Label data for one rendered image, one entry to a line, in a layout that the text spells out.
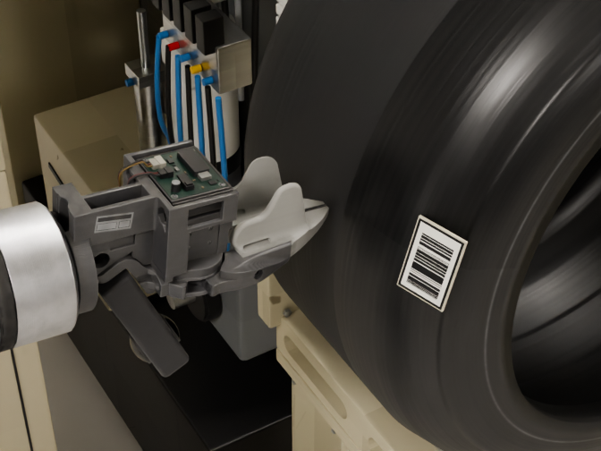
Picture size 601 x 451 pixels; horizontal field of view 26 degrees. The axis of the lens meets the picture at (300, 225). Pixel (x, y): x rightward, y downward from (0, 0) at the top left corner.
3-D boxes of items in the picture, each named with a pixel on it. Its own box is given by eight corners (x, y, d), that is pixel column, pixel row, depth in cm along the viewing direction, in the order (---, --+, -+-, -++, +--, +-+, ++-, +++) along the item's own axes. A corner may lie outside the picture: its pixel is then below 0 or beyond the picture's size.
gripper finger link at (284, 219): (356, 178, 93) (242, 208, 88) (345, 244, 96) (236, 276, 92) (333, 156, 95) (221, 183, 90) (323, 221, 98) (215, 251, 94)
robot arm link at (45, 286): (19, 376, 84) (-32, 289, 91) (89, 355, 86) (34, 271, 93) (16, 268, 79) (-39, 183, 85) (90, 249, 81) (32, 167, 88)
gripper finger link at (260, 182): (333, 156, 95) (221, 183, 90) (323, 221, 98) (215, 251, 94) (310, 133, 97) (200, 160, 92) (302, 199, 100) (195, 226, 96)
